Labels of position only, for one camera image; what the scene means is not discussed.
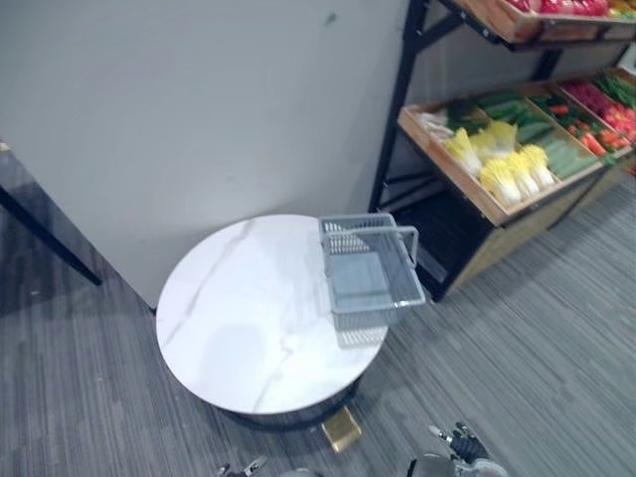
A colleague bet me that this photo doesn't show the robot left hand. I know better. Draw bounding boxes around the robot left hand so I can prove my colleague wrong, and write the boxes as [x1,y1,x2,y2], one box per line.
[217,457,270,477]

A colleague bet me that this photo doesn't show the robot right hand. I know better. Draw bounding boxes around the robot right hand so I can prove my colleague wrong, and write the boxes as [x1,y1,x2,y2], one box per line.
[427,421,492,466]

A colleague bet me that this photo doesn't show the grey plastic shopping basket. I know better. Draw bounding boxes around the grey plastic shopping basket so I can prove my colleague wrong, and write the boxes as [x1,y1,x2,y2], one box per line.
[318,213,426,333]

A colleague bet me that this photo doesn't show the dark green leafy vegetable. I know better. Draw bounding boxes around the dark green leafy vegetable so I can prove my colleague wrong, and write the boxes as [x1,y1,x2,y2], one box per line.
[443,100,492,134]

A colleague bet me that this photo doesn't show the gold metal table foot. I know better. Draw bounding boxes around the gold metal table foot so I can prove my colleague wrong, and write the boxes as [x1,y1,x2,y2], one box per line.
[320,405,363,454]

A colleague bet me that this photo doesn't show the round white marble table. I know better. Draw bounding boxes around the round white marble table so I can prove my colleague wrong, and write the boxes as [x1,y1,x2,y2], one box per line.
[155,213,390,432]

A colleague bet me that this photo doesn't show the wide wooden produce crate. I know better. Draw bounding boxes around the wide wooden produce crate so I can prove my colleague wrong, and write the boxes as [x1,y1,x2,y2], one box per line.
[398,91,611,228]

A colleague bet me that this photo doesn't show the yellow white napa cabbage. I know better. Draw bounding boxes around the yellow white napa cabbage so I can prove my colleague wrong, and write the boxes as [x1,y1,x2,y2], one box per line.
[519,143,557,188]
[479,157,524,205]
[471,120,520,161]
[445,127,484,176]
[506,151,542,197]

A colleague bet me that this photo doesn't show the pale green cucumber pile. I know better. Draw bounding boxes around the pale green cucumber pile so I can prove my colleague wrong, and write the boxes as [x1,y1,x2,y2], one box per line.
[538,137,599,181]

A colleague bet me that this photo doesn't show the pale white root vegetables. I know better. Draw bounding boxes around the pale white root vegetables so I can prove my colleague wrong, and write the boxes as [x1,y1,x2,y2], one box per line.
[415,110,457,144]

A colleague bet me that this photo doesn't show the orange carrot pile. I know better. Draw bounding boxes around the orange carrot pile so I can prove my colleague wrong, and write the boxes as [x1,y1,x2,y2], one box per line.
[564,122,620,156]

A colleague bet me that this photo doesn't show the wooden crate with carrots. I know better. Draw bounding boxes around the wooden crate with carrots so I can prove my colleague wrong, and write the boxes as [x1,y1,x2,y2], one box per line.
[526,81,636,161]

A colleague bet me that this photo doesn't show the dark green cucumber pile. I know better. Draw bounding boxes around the dark green cucumber pile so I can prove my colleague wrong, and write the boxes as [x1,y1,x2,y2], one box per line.
[477,90,554,142]

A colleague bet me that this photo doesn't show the green pepper pile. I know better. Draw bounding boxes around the green pepper pile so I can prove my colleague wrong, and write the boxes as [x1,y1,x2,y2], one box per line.
[535,92,588,126]

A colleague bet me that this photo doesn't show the red pepper pile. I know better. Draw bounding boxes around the red pepper pile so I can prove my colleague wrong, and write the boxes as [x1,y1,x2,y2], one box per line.
[564,80,636,146]

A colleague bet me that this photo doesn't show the green bean bundle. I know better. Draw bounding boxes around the green bean bundle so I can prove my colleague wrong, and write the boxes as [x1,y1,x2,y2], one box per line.
[594,73,636,109]

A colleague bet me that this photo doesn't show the black metal shelf rack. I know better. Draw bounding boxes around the black metal shelf rack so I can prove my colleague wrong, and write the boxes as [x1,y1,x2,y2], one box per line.
[368,0,636,303]

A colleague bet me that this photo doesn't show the wooden crate with red produce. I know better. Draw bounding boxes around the wooden crate with red produce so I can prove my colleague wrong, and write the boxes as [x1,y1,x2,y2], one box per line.
[455,0,636,45]

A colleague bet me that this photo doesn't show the red fruit pile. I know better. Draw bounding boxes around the red fruit pile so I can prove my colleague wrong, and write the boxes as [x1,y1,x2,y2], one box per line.
[505,0,610,16]

